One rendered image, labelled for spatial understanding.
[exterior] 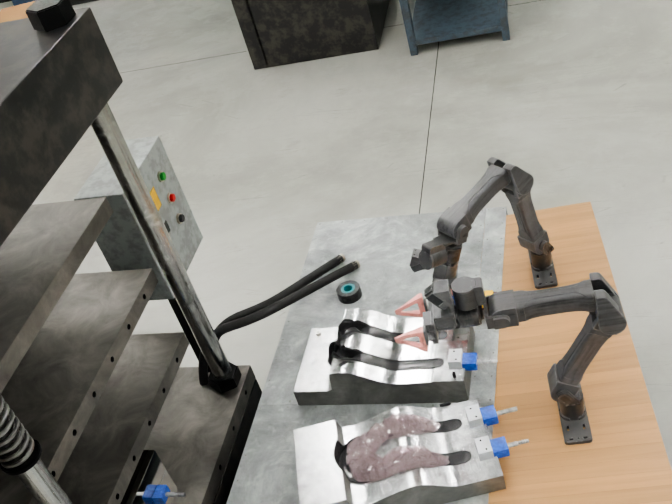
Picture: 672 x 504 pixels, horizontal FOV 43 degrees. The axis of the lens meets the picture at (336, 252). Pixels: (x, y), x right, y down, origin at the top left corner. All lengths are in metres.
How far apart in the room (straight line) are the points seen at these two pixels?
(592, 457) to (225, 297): 2.50
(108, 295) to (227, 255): 2.26
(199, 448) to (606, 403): 1.15
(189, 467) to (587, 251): 1.39
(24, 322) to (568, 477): 1.34
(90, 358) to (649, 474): 1.39
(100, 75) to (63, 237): 0.42
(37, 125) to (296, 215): 2.97
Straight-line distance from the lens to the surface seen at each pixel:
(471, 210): 2.39
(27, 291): 2.11
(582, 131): 4.89
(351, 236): 3.09
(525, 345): 2.56
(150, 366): 2.52
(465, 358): 2.40
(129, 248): 2.58
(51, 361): 2.30
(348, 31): 6.21
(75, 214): 2.31
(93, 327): 2.33
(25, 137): 1.86
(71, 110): 2.00
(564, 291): 2.06
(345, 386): 2.45
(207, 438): 2.61
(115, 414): 2.45
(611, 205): 4.34
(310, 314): 2.83
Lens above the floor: 2.63
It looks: 37 degrees down
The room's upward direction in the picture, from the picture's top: 18 degrees counter-clockwise
